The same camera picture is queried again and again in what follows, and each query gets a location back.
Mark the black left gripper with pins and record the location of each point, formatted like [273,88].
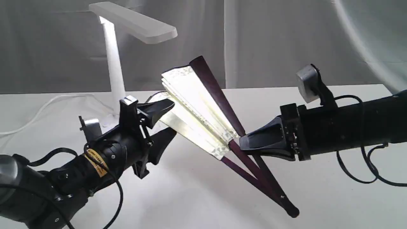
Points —
[126,145]

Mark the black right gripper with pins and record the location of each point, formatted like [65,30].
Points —
[270,139]

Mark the paper folding fan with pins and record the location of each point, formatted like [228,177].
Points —
[203,115]

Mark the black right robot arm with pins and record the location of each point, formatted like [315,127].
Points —
[369,123]

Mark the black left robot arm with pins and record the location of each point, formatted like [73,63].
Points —
[47,193]

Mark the white desk lamp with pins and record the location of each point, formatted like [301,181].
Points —
[120,23]

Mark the grey backdrop curtain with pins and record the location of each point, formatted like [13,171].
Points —
[57,46]

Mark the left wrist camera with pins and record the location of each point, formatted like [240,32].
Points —
[91,128]

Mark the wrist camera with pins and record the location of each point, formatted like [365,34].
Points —
[311,87]
[91,128]

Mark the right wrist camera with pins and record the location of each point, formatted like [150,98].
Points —
[311,87]

